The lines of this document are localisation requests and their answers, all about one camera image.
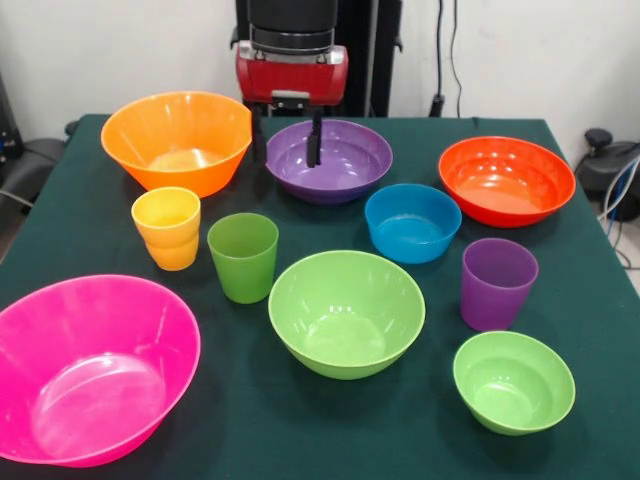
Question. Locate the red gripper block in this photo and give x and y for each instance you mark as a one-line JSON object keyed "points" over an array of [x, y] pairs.
{"points": [[290, 80]]}

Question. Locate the purple plastic bowl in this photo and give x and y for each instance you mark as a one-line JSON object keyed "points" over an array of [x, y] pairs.
{"points": [[355, 170]]}

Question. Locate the green plastic cup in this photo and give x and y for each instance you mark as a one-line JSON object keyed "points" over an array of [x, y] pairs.
{"points": [[242, 270]]}

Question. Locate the blue plastic bowl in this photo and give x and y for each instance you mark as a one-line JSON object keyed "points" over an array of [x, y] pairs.
{"points": [[412, 235]]}

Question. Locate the red plastic bowl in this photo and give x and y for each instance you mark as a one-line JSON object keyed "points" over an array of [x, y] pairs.
{"points": [[505, 195]]}

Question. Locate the orange plastic bowl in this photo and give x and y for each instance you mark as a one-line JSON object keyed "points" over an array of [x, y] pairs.
{"points": [[175, 170]]}

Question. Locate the yellow plastic cup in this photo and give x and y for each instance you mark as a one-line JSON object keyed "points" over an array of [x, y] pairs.
{"points": [[167, 240]]}

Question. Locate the large green plastic bowl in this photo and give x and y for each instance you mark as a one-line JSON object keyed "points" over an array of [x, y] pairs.
{"points": [[345, 330]]}

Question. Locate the purple plastic cup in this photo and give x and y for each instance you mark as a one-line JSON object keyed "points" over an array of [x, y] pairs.
{"points": [[495, 300]]}

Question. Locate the black equipment case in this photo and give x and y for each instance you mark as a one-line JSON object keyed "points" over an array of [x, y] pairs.
{"points": [[7, 125]]}

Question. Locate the large pink plastic bowl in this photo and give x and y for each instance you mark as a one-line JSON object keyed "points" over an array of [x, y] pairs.
{"points": [[95, 380]]}

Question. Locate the dark green table cloth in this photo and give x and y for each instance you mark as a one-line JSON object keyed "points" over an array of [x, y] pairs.
{"points": [[320, 450]]}

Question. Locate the small green plastic bowl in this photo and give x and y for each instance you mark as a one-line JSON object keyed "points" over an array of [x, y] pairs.
{"points": [[512, 395]]}

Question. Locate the black pedestal leg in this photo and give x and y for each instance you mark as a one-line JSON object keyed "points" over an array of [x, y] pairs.
{"points": [[605, 170], [40, 160]]}

